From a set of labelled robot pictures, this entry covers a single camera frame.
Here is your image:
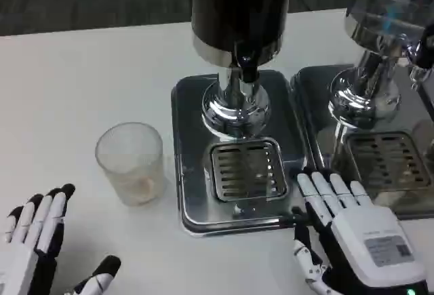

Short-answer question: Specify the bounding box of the chrome tank drink dispenser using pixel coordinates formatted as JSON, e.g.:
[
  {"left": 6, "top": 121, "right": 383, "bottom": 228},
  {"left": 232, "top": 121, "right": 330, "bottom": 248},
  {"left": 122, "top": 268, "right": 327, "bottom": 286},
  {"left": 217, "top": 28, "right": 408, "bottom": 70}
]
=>
[{"left": 328, "top": 0, "right": 434, "bottom": 130}]

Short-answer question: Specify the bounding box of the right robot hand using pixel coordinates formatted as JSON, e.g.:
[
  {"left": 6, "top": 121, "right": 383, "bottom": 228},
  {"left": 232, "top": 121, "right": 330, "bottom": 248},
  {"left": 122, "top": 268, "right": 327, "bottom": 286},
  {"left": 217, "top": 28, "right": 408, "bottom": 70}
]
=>
[{"left": 292, "top": 167, "right": 430, "bottom": 295}]

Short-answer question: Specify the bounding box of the clear ribbed glass cup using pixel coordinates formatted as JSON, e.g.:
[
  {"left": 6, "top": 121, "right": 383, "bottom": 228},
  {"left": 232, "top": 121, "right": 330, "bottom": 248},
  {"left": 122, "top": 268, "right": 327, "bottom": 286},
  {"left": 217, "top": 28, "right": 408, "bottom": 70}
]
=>
[{"left": 94, "top": 122, "right": 165, "bottom": 208}]

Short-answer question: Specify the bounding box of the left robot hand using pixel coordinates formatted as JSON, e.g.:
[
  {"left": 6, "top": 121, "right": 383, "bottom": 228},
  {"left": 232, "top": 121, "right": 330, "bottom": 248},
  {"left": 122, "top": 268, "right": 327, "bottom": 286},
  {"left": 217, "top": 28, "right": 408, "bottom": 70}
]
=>
[{"left": 0, "top": 183, "right": 122, "bottom": 295}]

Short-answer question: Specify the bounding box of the steel drip tray with grid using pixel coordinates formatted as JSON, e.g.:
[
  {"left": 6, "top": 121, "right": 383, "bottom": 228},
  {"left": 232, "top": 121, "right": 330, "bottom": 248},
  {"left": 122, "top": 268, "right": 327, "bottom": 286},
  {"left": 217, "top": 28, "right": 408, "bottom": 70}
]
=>
[
  {"left": 290, "top": 64, "right": 434, "bottom": 221},
  {"left": 171, "top": 70, "right": 315, "bottom": 238}
]

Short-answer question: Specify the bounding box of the dark tank drink dispenser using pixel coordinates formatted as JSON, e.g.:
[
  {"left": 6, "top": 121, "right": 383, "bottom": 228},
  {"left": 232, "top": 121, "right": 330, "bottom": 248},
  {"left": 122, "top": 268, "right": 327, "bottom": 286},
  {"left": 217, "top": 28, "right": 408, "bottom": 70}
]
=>
[{"left": 190, "top": 0, "right": 293, "bottom": 138}]

